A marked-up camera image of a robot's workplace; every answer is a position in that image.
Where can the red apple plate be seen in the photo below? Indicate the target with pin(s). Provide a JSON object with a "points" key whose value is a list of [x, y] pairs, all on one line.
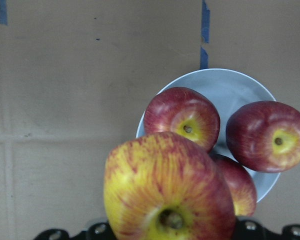
{"points": [[240, 183], [264, 136], [186, 112]]}

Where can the light blue plate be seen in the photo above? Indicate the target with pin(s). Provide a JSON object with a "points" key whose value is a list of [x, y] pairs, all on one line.
{"points": [[228, 90]]}

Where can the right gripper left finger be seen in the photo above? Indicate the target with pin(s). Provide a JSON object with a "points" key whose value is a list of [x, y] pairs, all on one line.
{"points": [[95, 229]]}

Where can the red apple plate right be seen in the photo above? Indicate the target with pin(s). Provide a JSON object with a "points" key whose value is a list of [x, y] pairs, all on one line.
{"points": [[264, 136]]}

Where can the red yellow apple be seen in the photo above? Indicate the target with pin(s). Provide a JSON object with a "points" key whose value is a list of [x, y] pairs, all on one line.
{"points": [[163, 186]]}

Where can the red apple plate front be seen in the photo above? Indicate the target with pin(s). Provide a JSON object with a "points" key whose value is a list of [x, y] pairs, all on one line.
{"points": [[240, 183]]}

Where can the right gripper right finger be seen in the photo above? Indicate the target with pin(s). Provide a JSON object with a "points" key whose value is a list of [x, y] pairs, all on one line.
{"points": [[250, 228]]}

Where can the red apple plate left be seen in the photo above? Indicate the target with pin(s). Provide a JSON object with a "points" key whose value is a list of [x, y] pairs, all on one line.
{"points": [[186, 112]]}

